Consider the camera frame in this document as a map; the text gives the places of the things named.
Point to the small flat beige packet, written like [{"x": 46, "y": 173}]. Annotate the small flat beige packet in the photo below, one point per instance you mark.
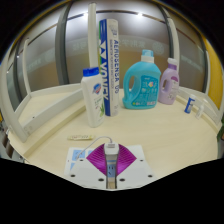
[{"x": 81, "y": 137}]

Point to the white power strip blue sockets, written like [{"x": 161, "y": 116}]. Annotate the white power strip blue sockets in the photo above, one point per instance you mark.
[{"x": 75, "y": 155}]

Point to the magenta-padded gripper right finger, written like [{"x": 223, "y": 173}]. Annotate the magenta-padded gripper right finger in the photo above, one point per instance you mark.
[{"x": 136, "y": 173}]

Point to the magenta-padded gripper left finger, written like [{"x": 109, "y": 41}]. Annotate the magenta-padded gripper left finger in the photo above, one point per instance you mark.
[{"x": 85, "y": 173}]

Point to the small blue white bottle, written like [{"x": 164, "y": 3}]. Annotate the small blue white bottle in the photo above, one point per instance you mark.
[{"x": 189, "y": 105}]

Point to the white curved table railing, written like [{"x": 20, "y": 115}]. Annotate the white curved table railing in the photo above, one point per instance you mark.
[{"x": 50, "y": 110}]

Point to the purple detergent jug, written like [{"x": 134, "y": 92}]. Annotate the purple detergent jug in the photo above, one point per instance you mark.
[{"x": 169, "y": 86}]

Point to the teal detergent jug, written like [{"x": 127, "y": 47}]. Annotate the teal detergent jug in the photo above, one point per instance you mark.
[{"x": 143, "y": 86}]

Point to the white bottle with blue cap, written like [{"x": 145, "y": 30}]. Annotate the white bottle with blue cap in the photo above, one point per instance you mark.
[{"x": 93, "y": 100}]

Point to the green potted plant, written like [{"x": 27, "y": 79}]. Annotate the green potted plant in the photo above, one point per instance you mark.
[{"x": 220, "y": 133}]

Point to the white charger block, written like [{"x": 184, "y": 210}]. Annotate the white charger block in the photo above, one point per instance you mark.
[{"x": 111, "y": 151}]

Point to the tall blue white shuttlecock tube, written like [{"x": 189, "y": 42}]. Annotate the tall blue white shuttlecock tube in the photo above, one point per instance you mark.
[{"x": 111, "y": 66}]

